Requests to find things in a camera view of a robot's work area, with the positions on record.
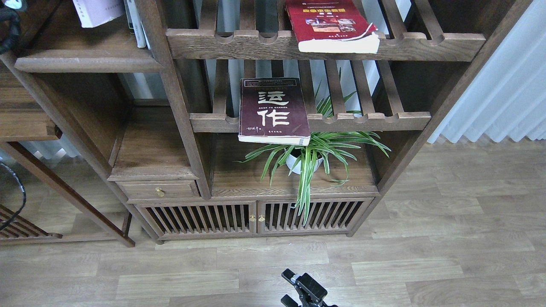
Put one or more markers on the white plant pot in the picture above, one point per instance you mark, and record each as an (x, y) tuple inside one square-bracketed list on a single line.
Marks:
[(296, 167)]

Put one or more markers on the dark wooden bookshelf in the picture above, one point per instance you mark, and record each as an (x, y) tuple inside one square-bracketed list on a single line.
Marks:
[(146, 119)]

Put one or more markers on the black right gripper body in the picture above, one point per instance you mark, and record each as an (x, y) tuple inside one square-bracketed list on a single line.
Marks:
[(311, 293)]

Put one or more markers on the red book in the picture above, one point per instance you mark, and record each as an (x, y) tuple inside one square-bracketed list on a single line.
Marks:
[(332, 27)]

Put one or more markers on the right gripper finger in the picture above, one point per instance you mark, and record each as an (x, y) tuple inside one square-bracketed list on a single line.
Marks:
[(287, 301), (290, 277)]

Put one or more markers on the white lilac book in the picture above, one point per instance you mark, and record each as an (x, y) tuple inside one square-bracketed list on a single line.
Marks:
[(93, 13)]

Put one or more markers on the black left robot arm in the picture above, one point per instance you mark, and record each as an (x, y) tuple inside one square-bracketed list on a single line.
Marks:
[(9, 13)]

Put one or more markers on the brass drawer knob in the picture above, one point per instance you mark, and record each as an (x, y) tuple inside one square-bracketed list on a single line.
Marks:
[(160, 192)]

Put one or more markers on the white curtain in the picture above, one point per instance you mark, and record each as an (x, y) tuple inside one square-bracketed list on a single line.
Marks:
[(508, 96)]

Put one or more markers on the dark maroon book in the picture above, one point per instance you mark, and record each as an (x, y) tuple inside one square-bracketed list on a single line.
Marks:
[(272, 110)]

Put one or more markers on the wooden side rack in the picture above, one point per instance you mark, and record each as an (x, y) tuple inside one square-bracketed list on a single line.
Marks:
[(19, 229)]

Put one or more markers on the green spider plant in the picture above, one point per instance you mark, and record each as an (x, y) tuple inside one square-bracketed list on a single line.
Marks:
[(334, 145)]

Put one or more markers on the white upright book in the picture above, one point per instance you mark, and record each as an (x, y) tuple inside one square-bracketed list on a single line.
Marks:
[(135, 23)]

